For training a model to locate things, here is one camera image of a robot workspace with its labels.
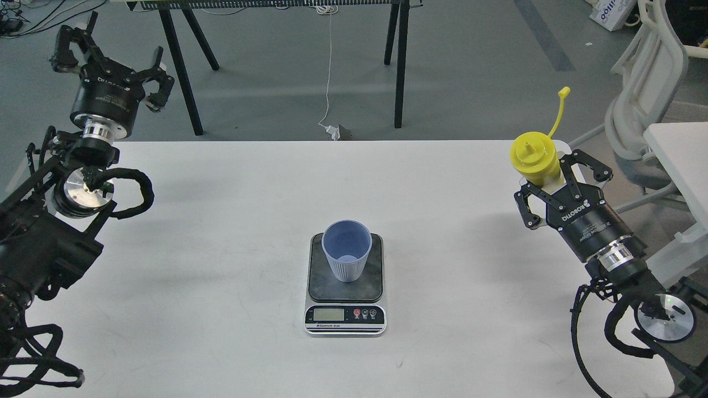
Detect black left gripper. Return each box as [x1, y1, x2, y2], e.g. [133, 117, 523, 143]
[50, 11, 175, 140]

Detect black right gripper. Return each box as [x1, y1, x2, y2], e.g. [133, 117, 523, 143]
[513, 150, 645, 264]

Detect yellow squeeze bottle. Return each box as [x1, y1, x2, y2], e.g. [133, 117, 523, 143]
[509, 86, 571, 187]

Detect blue plastic cup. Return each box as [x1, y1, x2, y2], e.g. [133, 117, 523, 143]
[321, 219, 373, 282]

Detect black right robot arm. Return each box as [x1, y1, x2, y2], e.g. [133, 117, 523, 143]
[510, 144, 707, 397]

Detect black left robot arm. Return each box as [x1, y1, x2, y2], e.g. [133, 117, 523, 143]
[1, 11, 174, 397]

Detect digital kitchen scale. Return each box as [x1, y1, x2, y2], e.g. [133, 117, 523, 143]
[304, 233, 388, 337]

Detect black trestle table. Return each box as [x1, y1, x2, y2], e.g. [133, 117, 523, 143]
[126, 0, 425, 137]

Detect white side table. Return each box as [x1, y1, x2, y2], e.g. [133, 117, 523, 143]
[644, 122, 707, 286]

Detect white office chair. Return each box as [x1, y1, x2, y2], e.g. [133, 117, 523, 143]
[570, 1, 706, 213]

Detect white printed bag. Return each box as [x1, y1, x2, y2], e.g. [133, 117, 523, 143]
[589, 0, 638, 31]

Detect white power adapter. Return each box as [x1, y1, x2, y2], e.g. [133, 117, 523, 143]
[325, 124, 353, 142]

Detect white hanging cable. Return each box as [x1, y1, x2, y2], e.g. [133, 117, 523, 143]
[315, 4, 339, 133]

